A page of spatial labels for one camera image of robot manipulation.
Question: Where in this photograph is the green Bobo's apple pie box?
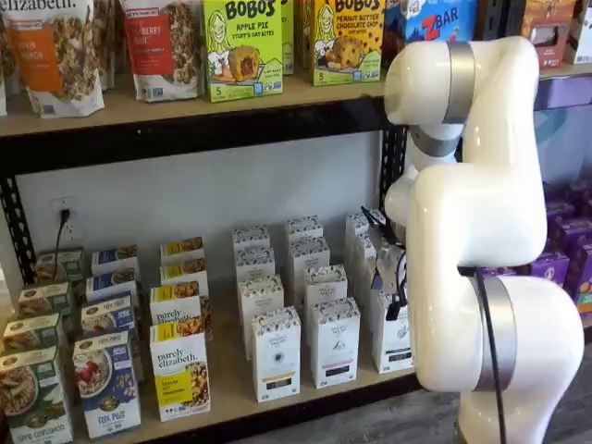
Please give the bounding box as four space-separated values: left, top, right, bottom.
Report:
202 0 285 105

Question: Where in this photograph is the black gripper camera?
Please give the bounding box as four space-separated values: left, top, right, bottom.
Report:
386 295 409 323

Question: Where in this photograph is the blue ZBar box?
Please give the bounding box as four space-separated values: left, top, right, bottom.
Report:
383 0 478 71

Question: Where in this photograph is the brown snack box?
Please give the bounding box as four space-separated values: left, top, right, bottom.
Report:
521 0 580 67

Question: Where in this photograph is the white snack box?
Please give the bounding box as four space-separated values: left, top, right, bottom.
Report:
568 0 592 66

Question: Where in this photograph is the grey metal gripper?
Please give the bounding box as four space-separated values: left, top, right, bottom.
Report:
360 206 411 302

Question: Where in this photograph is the blue rice pilaf box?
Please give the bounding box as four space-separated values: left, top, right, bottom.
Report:
80 295 136 342
85 267 138 307
91 244 141 278
72 330 141 438

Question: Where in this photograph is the red label granola bag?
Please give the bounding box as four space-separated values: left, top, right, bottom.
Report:
118 0 205 104

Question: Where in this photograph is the orange label granola bag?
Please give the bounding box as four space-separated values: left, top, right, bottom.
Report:
0 0 106 119

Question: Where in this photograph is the purple orange snack box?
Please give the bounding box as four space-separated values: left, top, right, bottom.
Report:
569 244 592 316

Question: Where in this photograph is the black plug with cord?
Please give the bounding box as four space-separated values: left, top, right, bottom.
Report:
54 207 74 253

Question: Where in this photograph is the black metal wooden shelf unit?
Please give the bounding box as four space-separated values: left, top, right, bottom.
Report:
0 68 420 444

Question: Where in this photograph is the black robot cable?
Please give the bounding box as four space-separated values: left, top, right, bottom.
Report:
475 272 510 444

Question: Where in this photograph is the yellow Bobo's peanut butter box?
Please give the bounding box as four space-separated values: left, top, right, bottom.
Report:
300 0 387 88

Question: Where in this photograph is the green couscous box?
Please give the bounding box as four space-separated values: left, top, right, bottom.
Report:
0 346 74 444
2 313 65 358
18 281 73 321
35 249 85 287

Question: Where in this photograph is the white wall outlet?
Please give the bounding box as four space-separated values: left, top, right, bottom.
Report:
50 196 78 242

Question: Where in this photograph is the white granola bag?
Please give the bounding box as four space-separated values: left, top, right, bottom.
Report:
92 0 127 92

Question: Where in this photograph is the purely elizabeth yellow white box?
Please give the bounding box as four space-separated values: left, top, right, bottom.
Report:
149 321 212 423
159 256 207 291
159 236 205 265
149 281 204 332

